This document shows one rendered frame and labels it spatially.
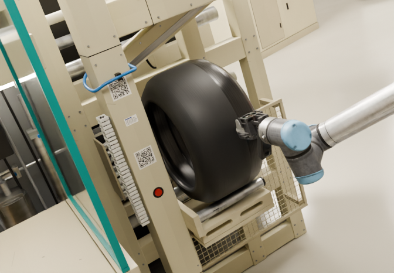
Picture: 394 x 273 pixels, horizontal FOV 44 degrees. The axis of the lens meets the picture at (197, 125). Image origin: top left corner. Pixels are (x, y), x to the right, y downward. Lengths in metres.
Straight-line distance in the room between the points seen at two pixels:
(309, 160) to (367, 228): 1.75
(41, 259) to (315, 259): 1.98
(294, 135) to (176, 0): 0.93
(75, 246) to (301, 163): 0.70
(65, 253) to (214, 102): 0.77
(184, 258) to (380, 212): 1.62
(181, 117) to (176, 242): 0.56
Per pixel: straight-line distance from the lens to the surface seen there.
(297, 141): 1.48
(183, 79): 1.86
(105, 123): 1.80
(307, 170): 1.54
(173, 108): 1.80
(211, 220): 2.03
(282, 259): 3.12
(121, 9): 2.05
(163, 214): 1.99
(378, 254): 3.04
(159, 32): 2.26
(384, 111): 1.56
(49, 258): 1.41
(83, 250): 1.36
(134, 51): 2.22
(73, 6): 1.73
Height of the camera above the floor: 1.94
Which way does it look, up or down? 21 degrees down
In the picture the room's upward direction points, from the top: 18 degrees counter-clockwise
